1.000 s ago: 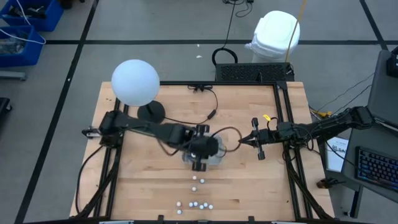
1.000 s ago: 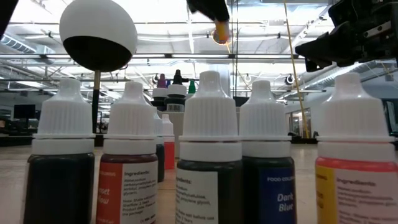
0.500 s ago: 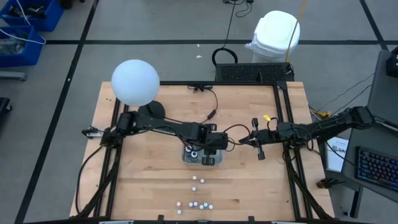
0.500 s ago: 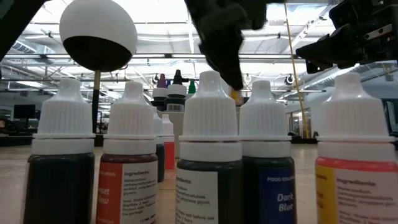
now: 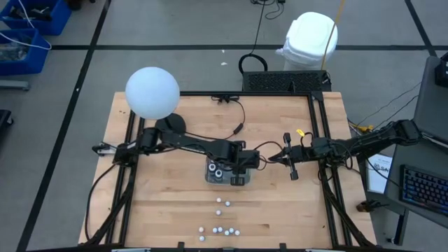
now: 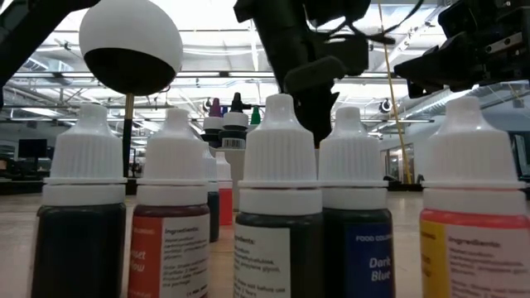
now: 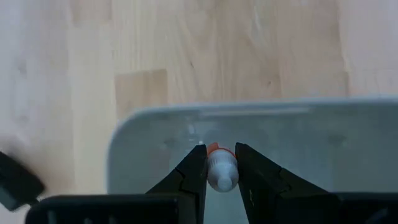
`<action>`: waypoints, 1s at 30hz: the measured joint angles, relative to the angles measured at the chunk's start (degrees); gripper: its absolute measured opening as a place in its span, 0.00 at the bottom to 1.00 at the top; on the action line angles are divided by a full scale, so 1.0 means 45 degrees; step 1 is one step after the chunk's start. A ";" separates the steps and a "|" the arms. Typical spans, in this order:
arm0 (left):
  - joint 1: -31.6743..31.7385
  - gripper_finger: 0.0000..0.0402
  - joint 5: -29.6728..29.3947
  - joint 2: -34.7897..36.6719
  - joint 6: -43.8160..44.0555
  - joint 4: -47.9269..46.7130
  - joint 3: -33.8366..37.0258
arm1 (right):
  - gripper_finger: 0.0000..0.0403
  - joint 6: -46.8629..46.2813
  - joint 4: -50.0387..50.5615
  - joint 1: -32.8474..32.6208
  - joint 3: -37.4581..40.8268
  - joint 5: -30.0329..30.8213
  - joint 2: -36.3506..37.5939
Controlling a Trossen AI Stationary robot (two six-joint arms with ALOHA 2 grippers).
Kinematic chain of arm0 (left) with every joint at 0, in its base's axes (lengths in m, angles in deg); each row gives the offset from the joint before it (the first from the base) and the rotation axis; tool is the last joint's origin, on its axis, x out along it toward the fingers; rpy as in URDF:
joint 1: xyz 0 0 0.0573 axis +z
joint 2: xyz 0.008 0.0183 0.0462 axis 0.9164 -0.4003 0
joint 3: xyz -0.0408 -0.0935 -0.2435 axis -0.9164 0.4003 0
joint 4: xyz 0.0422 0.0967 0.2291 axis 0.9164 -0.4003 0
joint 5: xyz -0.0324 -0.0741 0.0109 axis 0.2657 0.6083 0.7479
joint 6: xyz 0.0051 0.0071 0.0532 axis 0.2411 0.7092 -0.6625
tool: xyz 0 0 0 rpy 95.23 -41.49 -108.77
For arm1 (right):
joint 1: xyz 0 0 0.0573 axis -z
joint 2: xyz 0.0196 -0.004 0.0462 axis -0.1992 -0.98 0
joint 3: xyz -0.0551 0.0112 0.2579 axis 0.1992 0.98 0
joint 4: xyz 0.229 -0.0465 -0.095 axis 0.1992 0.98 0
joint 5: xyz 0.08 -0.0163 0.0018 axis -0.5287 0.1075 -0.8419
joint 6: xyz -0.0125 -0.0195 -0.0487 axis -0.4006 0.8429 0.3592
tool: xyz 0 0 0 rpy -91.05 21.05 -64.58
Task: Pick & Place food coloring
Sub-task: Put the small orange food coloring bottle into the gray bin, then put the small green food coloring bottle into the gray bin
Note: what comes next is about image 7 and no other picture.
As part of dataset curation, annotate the black lamp cable with switch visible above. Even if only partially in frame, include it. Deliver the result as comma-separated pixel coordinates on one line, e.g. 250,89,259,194
0,150,47,213

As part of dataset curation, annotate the white plastic storage bin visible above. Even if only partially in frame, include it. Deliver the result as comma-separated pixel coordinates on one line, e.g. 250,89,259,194
106,96,398,224

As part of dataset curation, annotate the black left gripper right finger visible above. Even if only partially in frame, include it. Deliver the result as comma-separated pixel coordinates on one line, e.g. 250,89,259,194
235,142,332,224

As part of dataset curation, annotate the small red coloring bottle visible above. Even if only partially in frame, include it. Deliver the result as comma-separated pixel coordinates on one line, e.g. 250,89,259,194
206,142,239,193

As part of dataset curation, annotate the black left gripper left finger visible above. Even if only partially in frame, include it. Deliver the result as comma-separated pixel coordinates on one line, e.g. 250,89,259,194
145,144,208,224

